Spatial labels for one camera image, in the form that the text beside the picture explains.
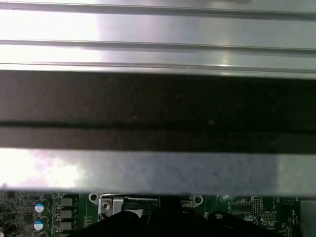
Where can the black PC case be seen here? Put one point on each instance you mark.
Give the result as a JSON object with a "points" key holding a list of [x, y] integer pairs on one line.
{"points": [[158, 103]]}

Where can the green motherboard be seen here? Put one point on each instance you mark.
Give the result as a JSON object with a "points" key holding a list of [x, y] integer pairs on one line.
{"points": [[247, 209]]}

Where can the metal socket cover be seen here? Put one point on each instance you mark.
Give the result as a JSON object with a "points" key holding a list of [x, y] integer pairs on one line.
{"points": [[118, 205]]}

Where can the CPU socket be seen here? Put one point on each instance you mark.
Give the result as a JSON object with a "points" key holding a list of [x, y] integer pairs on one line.
{"points": [[185, 204]]}

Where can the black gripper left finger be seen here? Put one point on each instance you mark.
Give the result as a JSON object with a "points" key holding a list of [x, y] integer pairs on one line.
{"points": [[128, 227]]}

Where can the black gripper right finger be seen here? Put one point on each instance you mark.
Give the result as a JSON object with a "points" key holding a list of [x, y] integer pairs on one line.
{"points": [[209, 227]]}

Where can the blue top capacitor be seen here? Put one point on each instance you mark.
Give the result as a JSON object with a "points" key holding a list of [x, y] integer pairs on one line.
{"points": [[38, 225], [39, 208]]}

